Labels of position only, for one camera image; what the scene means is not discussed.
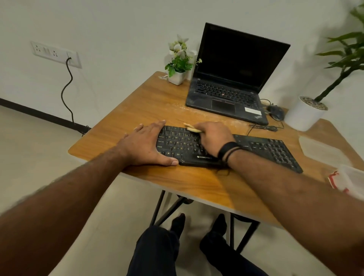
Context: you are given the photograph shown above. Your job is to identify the person's left hand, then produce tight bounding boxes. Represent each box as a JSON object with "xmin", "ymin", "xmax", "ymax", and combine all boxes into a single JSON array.
[{"xmin": 116, "ymin": 120, "xmax": 180, "ymax": 168}]

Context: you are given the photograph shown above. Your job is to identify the person's right hand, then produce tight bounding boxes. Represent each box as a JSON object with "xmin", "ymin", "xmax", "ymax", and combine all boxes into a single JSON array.
[{"xmin": 193, "ymin": 121, "xmax": 237, "ymax": 159}]

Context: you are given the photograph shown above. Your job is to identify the yellow cleaning cloth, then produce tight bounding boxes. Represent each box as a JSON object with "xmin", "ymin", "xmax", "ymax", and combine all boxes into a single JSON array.
[{"xmin": 183, "ymin": 122, "xmax": 203, "ymax": 133}]

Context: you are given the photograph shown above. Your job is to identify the black keyboard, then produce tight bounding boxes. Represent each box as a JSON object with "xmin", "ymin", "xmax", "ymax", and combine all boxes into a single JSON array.
[{"xmin": 155, "ymin": 125, "xmax": 304, "ymax": 174}]

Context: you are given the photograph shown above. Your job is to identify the clear plastic container lid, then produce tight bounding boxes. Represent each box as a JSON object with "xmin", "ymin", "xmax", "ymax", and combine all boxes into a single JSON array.
[{"xmin": 298, "ymin": 136, "xmax": 354, "ymax": 168}]

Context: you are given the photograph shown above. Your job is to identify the clear plastic container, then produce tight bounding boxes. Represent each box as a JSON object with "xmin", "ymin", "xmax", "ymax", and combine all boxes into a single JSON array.
[{"xmin": 327, "ymin": 164, "xmax": 364, "ymax": 201}]

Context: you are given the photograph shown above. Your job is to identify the person's right forearm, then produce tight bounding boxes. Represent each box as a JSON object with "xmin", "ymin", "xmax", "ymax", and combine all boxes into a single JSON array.
[{"xmin": 227, "ymin": 149, "xmax": 364, "ymax": 276}]

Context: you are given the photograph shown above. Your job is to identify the person's left forearm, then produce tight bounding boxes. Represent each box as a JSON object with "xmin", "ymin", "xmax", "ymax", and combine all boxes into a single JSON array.
[{"xmin": 0, "ymin": 147, "xmax": 130, "ymax": 276}]

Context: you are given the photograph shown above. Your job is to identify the person's left leg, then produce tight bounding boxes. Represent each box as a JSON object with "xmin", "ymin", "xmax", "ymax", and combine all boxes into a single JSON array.
[{"xmin": 126, "ymin": 213, "xmax": 186, "ymax": 276}]

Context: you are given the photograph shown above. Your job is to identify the person's leg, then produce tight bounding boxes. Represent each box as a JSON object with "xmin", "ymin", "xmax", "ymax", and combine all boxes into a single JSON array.
[
  {"xmin": 126, "ymin": 213, "xmax": 186, "ymax": 276},
  {"xmin": 199, "ymin": 213, "xmax": 269, "ymax": 276}
]

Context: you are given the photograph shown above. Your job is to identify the person's right leg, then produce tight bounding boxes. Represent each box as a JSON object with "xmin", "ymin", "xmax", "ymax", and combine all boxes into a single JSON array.
[{"xmin": 199, "ymin": 213, "xmax": 269, "ymax": 276}]

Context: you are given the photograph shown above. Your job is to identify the black wristband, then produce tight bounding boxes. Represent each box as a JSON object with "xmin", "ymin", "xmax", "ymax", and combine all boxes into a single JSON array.
[{"xmin": 217, "ymin": 141, "xmax": 243, "ymax": 167}]

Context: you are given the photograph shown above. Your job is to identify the black computer mouse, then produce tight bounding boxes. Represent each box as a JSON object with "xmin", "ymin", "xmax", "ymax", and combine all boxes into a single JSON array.
[{"xmin": 267, "ymin": 105, "xmax": 286, "ymax": 122}]

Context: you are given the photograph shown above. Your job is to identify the black laptop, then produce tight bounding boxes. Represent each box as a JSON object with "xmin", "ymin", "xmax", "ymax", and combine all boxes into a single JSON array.
[{"xmin": 185, "ymin": 22, "xmax": 291, "ymax": 126}]

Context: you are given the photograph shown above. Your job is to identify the small white flower pot plant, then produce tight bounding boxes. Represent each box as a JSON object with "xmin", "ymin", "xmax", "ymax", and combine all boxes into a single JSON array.
[{"xmin": 164, "ymin": 34, "xmax": 203, "ymax": 86}]

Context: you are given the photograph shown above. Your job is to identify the tall green plant white pot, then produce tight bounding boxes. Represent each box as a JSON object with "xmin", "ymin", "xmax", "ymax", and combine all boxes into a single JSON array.
[{"xmin": 284, "ymin": 4, "xmax": 364, "ymax": 132}]

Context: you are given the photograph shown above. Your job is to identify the black skirting board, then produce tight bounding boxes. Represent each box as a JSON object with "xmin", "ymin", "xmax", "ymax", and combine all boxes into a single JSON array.
[{"xmin": 0, "ymin": 97, "xmax": 92, "ymax": 134}]

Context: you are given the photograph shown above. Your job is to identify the black mouse cable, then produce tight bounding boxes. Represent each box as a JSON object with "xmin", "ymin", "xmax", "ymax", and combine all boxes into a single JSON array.
[{"xmin": 259, "ymin": 99, "xmax": 285, "ymax": 129}]

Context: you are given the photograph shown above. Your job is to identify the black metal table frame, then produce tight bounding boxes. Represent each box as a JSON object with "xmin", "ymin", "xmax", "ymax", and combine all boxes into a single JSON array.
[{"xmin": 149, "ymin": 190, "xmax": 261, "ymax": 254}]

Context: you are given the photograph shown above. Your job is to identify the black power cable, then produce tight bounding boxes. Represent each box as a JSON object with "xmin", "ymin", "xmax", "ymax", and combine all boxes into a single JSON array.
[{"xmin": 60, "ymin": 57, "xmax": 91, "ymax": 136}]

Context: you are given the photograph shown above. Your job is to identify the white wall socket panel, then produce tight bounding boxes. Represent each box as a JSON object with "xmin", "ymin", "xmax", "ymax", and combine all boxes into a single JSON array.
[{"xmin": 30, "ymin": 41, "xmax": 83, "ymax": 69}]

